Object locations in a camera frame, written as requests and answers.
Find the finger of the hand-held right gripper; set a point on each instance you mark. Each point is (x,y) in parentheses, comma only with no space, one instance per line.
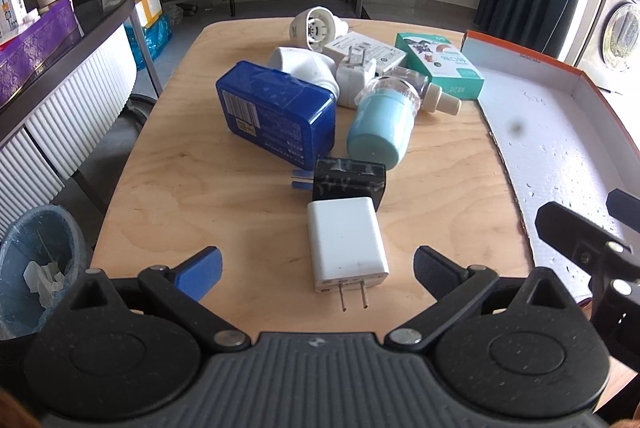
(625,205)
(565,228)

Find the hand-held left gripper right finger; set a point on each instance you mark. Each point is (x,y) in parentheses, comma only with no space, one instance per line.
(435,273)

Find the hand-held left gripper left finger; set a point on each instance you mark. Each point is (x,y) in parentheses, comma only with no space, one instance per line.
(200,275)

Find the large white wall charger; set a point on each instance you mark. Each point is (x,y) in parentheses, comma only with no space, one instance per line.
(345,243)

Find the orange and white cardboard box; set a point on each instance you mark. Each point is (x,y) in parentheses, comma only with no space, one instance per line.
(550,133)

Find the black wall charger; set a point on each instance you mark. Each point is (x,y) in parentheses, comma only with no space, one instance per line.
(350,180)

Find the light blue toothpick container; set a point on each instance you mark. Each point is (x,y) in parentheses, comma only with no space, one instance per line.
(375,133)

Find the clear glass bottle beige nozzle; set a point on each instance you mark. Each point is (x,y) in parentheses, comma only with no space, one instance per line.
(442,100)

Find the blue plastic box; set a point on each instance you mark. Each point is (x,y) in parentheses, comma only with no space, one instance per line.
(270,108)

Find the green bandage carton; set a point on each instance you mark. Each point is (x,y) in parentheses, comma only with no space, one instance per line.
(440,68)

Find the small white wall charger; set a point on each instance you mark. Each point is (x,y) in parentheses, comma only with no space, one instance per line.
(352,83)

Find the white power adapter carton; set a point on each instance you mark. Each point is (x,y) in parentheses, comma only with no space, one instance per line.
(382,53)

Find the white curved plug adapter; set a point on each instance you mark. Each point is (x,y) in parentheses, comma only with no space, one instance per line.
(300,63)

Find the white round plug-in heater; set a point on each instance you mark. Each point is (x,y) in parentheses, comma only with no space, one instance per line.
(312,25)

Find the crumpled white tissue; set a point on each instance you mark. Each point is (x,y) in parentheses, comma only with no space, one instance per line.
(42,280)

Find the white washing machine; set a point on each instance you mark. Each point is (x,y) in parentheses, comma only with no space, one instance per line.
(620,33)

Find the trash bin with blue liner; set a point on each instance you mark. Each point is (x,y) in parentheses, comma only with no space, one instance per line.
(30,233)

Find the curved counter white ribbed panel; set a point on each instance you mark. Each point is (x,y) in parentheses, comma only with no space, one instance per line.
(65,118)

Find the blue plastic bag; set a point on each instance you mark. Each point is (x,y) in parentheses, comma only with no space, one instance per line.
(150,40)

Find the white and orange shipping carton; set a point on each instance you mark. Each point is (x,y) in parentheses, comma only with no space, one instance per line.
(147,8)

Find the purple patterned box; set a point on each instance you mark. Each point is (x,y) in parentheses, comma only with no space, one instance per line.
(35,48)

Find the white printed carton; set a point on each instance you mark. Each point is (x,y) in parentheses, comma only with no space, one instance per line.
(11,10)

